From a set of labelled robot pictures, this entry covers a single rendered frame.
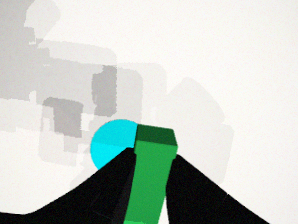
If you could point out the cyan circle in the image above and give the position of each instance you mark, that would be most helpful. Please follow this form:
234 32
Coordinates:
110 140

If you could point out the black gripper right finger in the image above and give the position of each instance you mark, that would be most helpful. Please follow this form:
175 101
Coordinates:
192 198

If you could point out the green rectangular post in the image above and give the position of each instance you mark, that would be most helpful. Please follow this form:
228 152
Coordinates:
155 148

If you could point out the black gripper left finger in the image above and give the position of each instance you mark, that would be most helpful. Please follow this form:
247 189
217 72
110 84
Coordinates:
102 199

